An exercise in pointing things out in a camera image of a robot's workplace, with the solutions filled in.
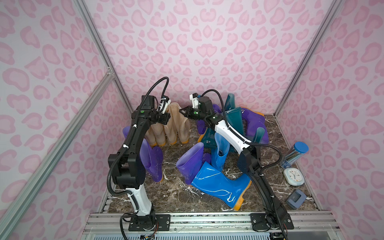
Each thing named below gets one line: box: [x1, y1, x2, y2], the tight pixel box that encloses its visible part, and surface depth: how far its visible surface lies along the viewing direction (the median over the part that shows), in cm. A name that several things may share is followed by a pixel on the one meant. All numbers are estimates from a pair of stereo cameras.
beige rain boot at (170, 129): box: [164, 102, 181, 145], surface depth 95 cm
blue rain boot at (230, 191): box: [191, 161, 252, 211], surface depth 80 cm
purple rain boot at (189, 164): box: [176, 142, 212, 185], surface depth 71 cm
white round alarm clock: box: [283, 167, 305, 187], surface depth 87 cm
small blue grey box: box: [285, 189, 307, 210], surface depth 80 cm
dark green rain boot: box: [224, 93, 236, 112], surface depth 97 cm
